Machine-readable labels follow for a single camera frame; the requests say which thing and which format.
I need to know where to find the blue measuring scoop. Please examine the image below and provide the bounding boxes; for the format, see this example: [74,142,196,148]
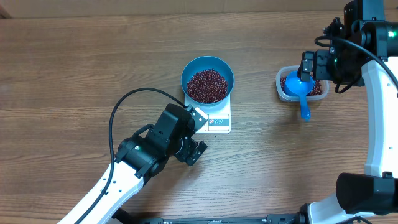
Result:
[284,72,315,121]

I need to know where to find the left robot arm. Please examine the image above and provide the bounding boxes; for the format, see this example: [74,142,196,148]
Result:
[61,104,208,223]

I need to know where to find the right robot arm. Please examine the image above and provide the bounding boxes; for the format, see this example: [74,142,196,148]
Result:
[297,0,397,223]

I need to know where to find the white kitchen scale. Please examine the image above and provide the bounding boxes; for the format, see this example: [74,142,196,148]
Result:
[184,95,231,134]

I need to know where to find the red beans in bowl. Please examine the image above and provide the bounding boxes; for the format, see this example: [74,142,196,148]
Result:
[186,69,228,104]

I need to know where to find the teal bowl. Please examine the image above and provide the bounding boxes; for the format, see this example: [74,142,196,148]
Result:
[181,55,235,102]

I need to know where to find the clear plastic bean container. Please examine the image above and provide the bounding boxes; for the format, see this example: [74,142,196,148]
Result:
[275,65,330,103]

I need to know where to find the red beans in container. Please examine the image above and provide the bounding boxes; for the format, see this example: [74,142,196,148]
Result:
[280,77,323,96]

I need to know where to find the right black cable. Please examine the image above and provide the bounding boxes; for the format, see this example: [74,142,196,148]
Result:
[314,35,398,94]

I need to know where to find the black cable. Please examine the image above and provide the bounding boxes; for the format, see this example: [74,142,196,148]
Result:
[73,87,189,224]
[314,35,398,94]

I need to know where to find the left black cable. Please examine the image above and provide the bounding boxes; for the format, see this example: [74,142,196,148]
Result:
[73,87,189,224]

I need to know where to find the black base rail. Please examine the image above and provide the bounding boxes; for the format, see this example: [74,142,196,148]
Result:
[112,211,309,224]

